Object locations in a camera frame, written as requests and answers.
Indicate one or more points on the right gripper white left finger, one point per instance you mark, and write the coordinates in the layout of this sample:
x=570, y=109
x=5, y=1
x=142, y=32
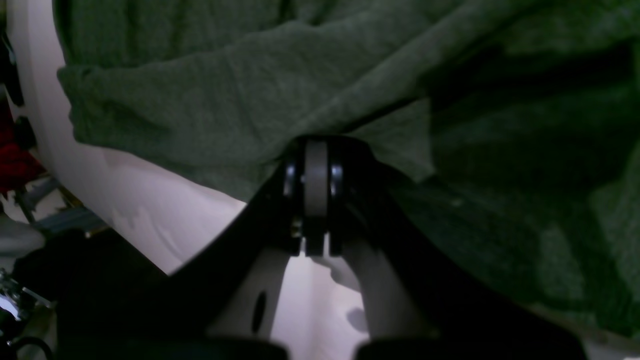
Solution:
x=219, y=306

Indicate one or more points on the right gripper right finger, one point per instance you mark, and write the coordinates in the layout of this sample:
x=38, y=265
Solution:
x=419, y=304

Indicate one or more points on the dark green t-shirt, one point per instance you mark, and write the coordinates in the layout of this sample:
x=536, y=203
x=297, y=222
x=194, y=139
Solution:
x=512, y=126

